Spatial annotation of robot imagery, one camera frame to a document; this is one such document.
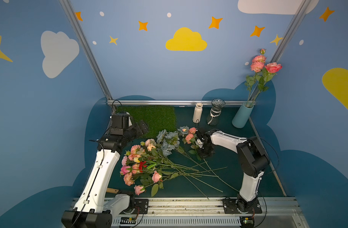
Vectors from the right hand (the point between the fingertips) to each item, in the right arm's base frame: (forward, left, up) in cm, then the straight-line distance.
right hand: (204, 155), depth 94 cm
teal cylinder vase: (+25, -26, +13) cm, 39 cm away
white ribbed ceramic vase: (+28, +4, +11) cm, 31 cm away
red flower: (-12, +39, +6) cm, 41 cm away
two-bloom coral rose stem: (+9, +10, +5) cm, 14 cm away
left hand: (+1, +38, +28) cm, 47 cm away
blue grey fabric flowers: (+3, +24, +11) cm, 26 cm away
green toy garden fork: (-26, +54, +3) cm, 60 cm away
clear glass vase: (+33, -9, +16) cm, 38 cm away
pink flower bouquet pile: (-11, +28, +1) cm, 30 cm away
